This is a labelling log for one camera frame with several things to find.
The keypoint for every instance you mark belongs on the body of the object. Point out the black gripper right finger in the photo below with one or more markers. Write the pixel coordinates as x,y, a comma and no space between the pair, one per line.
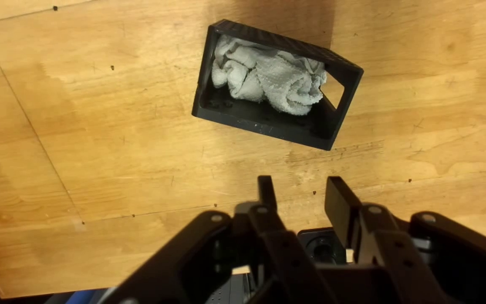
422,258

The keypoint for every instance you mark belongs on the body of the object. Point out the white terry cloth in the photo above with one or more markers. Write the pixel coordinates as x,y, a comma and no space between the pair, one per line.
265,76

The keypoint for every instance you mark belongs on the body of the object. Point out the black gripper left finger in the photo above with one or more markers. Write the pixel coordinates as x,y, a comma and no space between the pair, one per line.
265,264

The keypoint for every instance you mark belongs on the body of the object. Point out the black perforated plastic box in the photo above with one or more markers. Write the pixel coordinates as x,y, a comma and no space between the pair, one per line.
265,125

